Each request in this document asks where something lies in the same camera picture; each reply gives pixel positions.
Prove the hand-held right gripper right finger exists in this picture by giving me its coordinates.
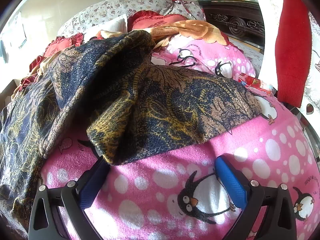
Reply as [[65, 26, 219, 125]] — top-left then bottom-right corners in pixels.
[[215, 156, 298, 240]]

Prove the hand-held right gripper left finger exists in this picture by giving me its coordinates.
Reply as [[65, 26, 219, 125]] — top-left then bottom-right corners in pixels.
[[28, 155, 112, 240]]

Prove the dark patterned knit garment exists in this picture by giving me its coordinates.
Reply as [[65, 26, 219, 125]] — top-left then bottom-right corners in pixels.
[[0, 30, 263, 235]]

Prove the pink penguin print blanket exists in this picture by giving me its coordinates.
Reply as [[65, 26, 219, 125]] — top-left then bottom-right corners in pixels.
[[40, 36, 315, 240]]

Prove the red snack packet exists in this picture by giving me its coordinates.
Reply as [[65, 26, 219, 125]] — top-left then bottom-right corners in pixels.
[[237, 72, 275, 95]]

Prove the floral bedsheet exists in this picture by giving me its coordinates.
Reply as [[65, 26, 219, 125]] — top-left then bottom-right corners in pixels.
[[230, 36, 266, 78]]

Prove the red knit garment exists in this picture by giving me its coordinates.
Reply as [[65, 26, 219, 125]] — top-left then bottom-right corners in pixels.
[[274, 0, 313, 108]]

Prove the large red heart pillow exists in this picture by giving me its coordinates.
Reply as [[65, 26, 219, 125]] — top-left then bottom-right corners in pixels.
[[20, 34, 84, 88]]

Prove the orange and red blanket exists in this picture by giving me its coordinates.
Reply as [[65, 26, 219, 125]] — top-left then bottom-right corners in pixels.
[[37, 20, 229, 77]]

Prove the white pillow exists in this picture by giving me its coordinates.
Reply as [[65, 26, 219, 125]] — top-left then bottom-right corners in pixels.
[[85, 14, 128, 39]]

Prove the dark carved wooden headboard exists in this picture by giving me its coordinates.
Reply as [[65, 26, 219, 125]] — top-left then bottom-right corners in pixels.
[[197, 0, 265, 48]]

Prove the small red heart pillow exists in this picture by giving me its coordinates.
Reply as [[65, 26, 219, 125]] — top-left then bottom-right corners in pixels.
[[129, 10, 188, 30]]

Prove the floral long pillow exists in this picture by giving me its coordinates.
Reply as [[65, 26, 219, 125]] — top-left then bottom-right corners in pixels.
[[57, 0, 205, 38]]

